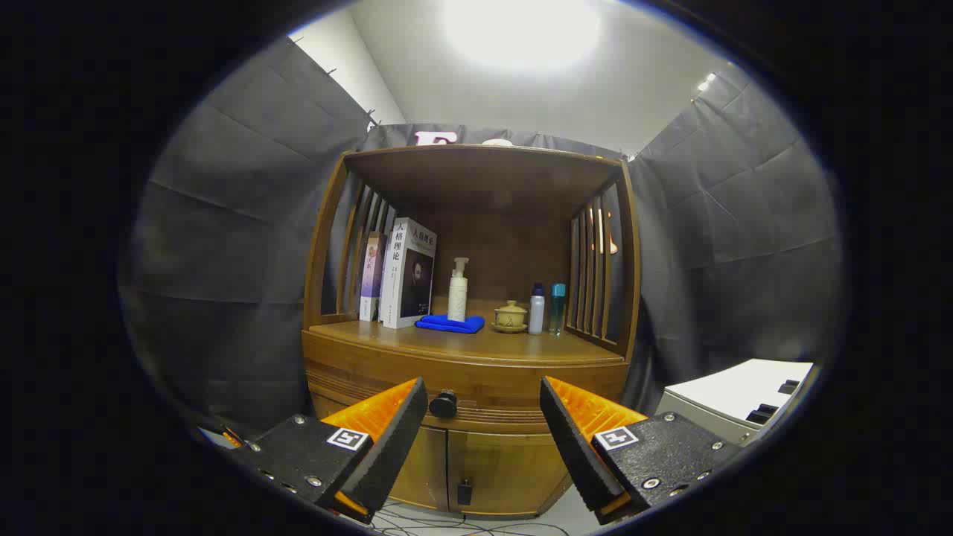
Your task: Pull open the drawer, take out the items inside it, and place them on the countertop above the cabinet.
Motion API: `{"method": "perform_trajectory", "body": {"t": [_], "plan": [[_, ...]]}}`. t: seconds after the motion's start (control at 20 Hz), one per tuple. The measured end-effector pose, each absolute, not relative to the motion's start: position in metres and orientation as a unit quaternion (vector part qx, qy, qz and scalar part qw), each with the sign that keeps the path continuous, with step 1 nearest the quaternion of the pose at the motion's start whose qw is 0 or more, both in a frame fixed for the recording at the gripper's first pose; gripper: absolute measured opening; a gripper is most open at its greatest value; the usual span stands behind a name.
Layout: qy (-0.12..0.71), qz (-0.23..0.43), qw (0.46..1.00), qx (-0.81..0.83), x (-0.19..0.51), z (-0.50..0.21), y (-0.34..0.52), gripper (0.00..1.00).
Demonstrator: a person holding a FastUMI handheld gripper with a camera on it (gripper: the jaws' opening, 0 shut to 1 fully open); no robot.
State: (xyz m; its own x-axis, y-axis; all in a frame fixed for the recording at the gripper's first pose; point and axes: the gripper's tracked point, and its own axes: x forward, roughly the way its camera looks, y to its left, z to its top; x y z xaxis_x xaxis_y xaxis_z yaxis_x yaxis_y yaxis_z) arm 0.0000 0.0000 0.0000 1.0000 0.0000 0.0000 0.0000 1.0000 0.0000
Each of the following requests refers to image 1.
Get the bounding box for wooden drawer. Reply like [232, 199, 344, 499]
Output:
[307, 363, 630, 436]

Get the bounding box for thin purple book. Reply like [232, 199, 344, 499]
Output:
[359, 231, 388, 322]

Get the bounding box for wooden cabinet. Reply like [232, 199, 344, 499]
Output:
[300, 144, 643, 520]

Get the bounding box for thick white book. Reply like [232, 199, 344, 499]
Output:
[381, 217, 438, 330]

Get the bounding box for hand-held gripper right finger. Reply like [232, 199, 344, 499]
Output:
[539, 375, 745, 526]

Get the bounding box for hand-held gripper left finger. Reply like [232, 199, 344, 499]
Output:
[242, 377, 430, 524]

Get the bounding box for white grey appliance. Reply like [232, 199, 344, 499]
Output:
[655, 359, 816, 447]

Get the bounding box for yellow lidded teacup with saucer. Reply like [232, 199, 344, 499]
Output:
[491, 300, 529, 334]

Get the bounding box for black floor cables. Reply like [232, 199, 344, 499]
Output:
[369, 502, 574, 536]

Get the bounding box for blue folded cloth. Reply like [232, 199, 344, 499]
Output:
[415, 313, 486, 334]

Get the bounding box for wooden countertop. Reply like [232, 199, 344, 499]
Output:
[304, 296, 626, 366]

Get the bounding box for white pump bottle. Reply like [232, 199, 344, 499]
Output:
[447, 258, 470, 322]

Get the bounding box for black backdrop cloth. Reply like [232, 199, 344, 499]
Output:
[119, 37, 846, 440]

